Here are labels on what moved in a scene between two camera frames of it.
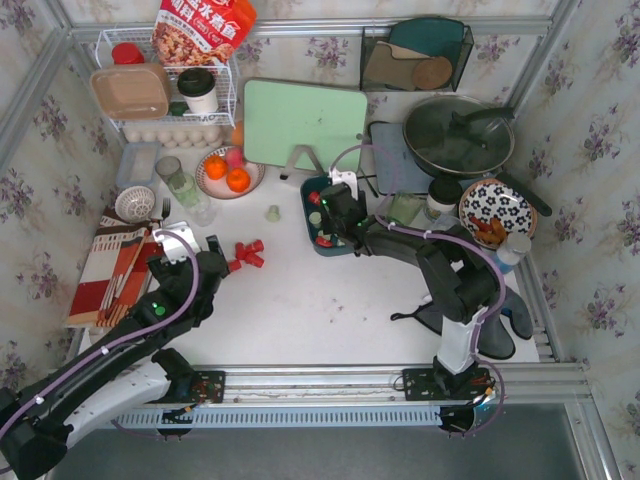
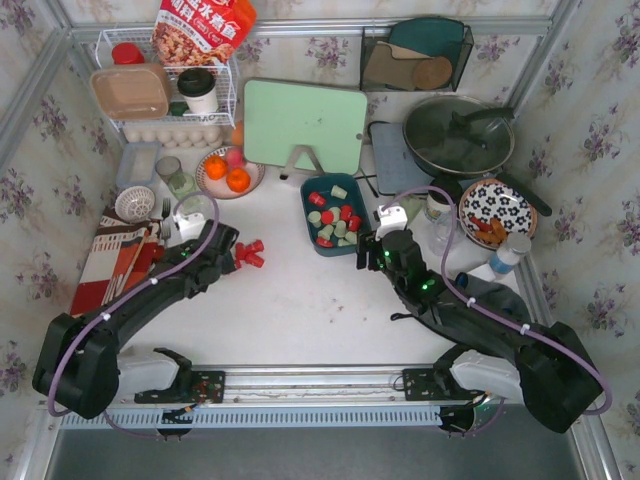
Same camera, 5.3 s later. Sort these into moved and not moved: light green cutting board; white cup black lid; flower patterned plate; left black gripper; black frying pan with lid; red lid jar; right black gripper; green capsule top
Moved: left black gripper; green capsule top; right black gripper
Not moved: light green cutting board; white cup black lid; black frying pan with lid; red lid jar; flower patterned plate
